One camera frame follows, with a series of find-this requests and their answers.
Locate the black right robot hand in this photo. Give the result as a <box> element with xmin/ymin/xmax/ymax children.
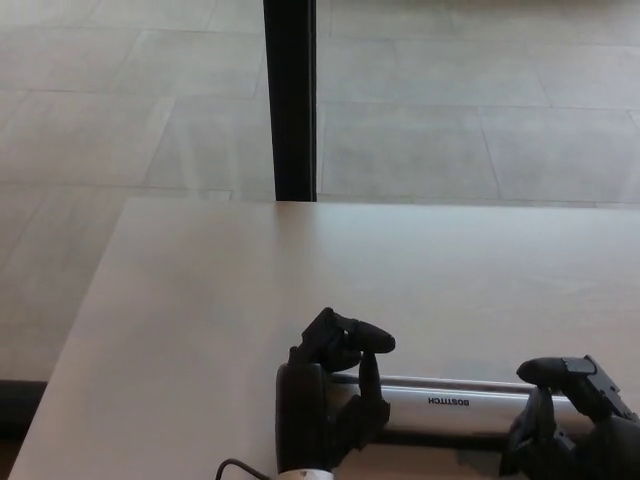
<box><xmin>499</xmin><ymin>354</ymin><xmax>640</xmax><ymax>480</ymax></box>

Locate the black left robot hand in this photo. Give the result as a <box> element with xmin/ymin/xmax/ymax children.
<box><xmin>275</xmin><ymin>306</ymin><xmax>397</xmax><ymax>474</ymax></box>

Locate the silver Bostitch hole punch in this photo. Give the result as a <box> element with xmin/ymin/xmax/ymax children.
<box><xmin>329</xmin><ymin>372</ymin><xmax>592</xmax><ymax>455</ymax></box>

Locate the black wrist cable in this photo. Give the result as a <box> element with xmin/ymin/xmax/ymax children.
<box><xmin>214</xmin><ymin>458</ymin><xmax>269</xmax><ymax>480</ymax></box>

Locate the black metal post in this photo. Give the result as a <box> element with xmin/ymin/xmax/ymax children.
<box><xmin>262</xmin><ymin>0</ymin><xmax>319</xmax><ymax>203</ymax></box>

